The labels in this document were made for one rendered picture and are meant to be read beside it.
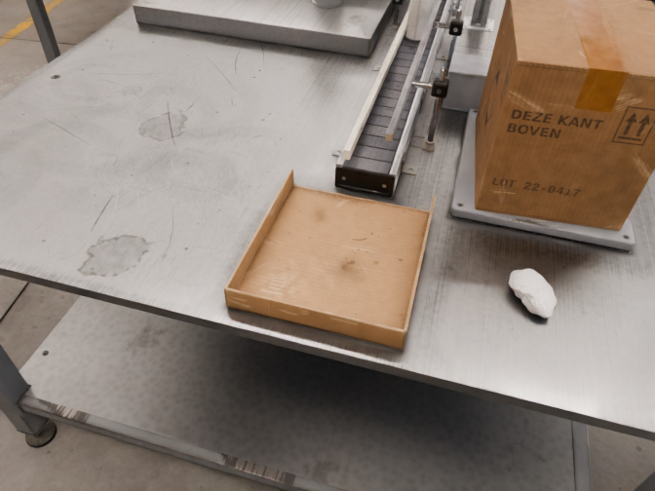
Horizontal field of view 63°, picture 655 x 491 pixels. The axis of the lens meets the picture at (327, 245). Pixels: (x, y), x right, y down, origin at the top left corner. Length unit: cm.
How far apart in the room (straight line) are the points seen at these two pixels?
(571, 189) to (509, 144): 13
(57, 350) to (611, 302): 132
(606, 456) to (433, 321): 107
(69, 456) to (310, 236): 106
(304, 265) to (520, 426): 81
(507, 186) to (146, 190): 63
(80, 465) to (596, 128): 146
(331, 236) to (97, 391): 84
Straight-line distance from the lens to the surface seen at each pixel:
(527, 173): 91
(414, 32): 144
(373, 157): 99
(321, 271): 83
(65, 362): 159
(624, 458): 180
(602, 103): 87
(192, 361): 150
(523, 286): 83
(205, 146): 111
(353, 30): 149
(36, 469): 173
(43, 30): 293
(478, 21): 173
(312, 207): 94
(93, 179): 108
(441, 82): 107
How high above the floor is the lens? 144
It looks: 44 degrees down
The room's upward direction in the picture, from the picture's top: 2 degrees clockwise
